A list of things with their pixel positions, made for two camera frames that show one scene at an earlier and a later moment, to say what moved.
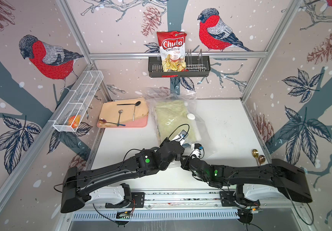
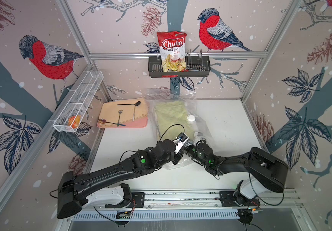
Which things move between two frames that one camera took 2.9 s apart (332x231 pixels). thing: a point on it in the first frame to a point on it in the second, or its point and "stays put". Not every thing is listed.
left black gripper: (178, 157) stays put
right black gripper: (187, 160) to (187, 148)
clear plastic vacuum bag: (177, 115) stays put
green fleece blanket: (172, 118) stays put
